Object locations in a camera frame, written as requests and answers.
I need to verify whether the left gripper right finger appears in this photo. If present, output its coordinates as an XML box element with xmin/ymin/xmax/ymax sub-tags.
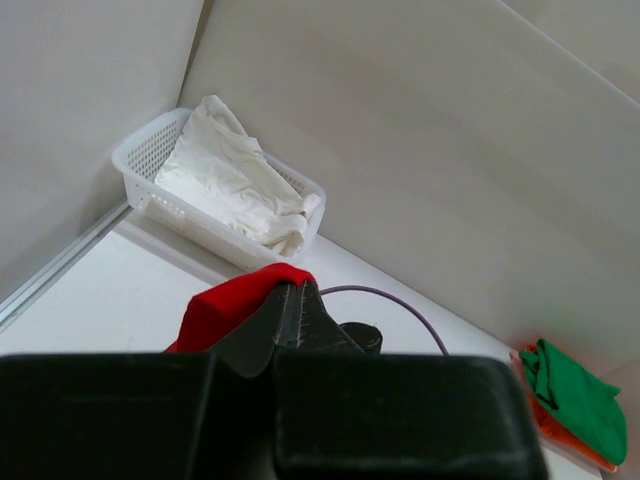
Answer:
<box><xmin>294</xmin><ymin>281</ymin><xmax>383</xmax><ymax>355</ymax></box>

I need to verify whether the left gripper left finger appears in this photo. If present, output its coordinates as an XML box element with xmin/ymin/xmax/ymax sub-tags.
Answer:
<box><xmin>214</xmin><ymin>284</ymin><xmax>295</xmax><ymax>378</ymax></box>

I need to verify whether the red t-shirt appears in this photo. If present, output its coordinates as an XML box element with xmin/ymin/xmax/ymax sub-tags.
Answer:
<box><xmin>166</xmin><ymin>263</ymin><xmax>316</xmax><ymax>353</ymax></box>

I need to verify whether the white plastic basket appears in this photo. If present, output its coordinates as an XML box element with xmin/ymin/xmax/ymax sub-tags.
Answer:
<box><xmin>112</xmin><ymin>108</ymin><xmax>326</xmax><ymax>270</ymax></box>

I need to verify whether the crumpled white t-shirt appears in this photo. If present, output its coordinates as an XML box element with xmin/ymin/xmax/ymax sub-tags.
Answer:
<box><xmin>154</xmin><ymin>95</ymin><xmax>321</xmax><ymax>256</ymax></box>

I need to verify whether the folded orange t-shirt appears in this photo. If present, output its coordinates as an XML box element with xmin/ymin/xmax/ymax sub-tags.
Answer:
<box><xmin>509</xmin><ymin>350</ymin><xmax>618</xmax><ymax>473</ymax></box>

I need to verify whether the folded green t-shirt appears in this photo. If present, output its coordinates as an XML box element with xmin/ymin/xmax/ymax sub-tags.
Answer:
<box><xmin>518</xmin><ymin>339</ymin><xmax>628</xmax><ymax>467</ymax></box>

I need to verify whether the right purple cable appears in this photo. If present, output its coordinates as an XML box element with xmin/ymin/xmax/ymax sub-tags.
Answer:
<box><xmin>319</xmin><ymin>285</ymin><xmax>451</xmax><ymax>356</ymax></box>

